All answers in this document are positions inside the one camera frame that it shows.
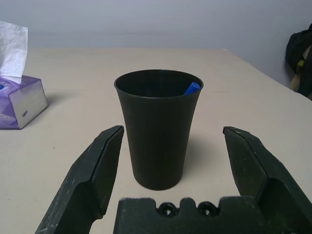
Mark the dark jacket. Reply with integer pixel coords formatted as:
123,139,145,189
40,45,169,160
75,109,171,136
285,23,312,100

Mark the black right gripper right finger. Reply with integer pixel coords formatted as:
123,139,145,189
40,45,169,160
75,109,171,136
222,125,312,234

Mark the black plastic cup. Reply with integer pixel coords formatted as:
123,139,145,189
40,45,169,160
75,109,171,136
113,69,204,191

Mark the blue capped marker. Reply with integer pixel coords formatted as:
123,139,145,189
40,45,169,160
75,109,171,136
183,82,201,96

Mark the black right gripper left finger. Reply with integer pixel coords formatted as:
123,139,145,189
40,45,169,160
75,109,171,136
35,125,125,234

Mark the purple tissue box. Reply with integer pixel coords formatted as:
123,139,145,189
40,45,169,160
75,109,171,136
0,75,48,130

